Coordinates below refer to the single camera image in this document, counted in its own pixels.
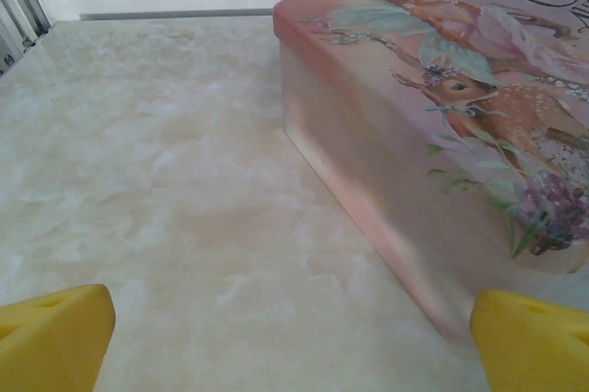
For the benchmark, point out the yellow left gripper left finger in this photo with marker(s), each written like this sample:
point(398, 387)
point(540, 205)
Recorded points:
point(55, 341)

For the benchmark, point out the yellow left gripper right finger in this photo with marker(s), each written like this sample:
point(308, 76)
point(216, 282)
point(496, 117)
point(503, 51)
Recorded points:
point(534, 350)

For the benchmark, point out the pink illustrated tin box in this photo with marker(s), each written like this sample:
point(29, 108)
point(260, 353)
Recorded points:
point(368, 134)

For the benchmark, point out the aluminium frame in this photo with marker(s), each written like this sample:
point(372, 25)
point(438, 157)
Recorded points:
point(25, 1)

